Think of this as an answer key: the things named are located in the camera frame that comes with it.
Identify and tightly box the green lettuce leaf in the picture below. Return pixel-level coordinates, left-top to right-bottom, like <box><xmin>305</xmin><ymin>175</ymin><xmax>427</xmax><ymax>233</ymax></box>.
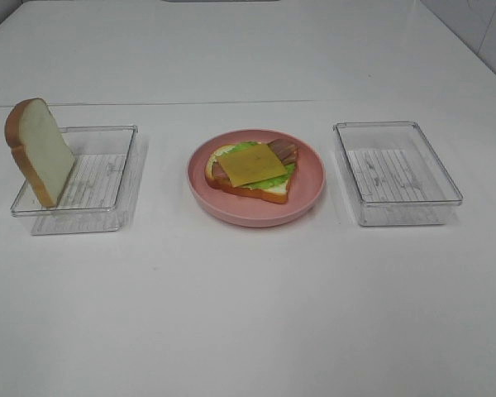
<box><xmin>217</xmin><ymin>141</ymin><xmax>298</xmax><ymax>190</ymax></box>

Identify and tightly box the bread slice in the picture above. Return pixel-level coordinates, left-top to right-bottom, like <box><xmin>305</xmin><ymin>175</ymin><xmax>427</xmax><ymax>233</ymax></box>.
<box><xmin>204</xmin><ymin>142</ymin><xmax>298</xmax><ymax>204</ymax></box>
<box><xmin>4</xmin><ymin>98</ymin><xmax>75</xmax><ymax>208</ymax></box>

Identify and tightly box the yellow cheese slice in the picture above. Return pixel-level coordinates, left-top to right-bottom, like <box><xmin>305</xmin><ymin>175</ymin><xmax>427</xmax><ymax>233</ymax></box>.
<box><xmin>215</xmin><ymin>144</ymin><xmax>288</xmax><ymax>187</ymax></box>

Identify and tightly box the curved bacon strip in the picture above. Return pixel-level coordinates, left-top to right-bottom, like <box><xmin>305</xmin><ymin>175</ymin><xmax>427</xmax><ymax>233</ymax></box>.
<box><xmin>268</xmin><ymin>138</ymin><xmax>298</xmax><ymax>165</ymax></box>

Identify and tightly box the pink round plate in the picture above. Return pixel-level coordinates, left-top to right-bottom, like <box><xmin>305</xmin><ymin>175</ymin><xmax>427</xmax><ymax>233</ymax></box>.
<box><xmin>187</xmin><ymin>129</ymin><xmax>326</xmax><ymax>227</ymax></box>

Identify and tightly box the clear plastic bread box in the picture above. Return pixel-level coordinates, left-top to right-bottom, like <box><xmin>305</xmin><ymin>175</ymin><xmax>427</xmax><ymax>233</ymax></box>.
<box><xmin>10</xmin><ymin>125</ymin><xmax>147</xmax><ymax>236</ymax></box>

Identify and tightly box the clear plastic ingredients box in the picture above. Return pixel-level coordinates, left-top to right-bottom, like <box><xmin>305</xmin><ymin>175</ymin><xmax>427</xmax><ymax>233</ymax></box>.
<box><xmin>333</xmin><ymin>121</ymin><xmax>463</xmax><ymax>227</ymax></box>

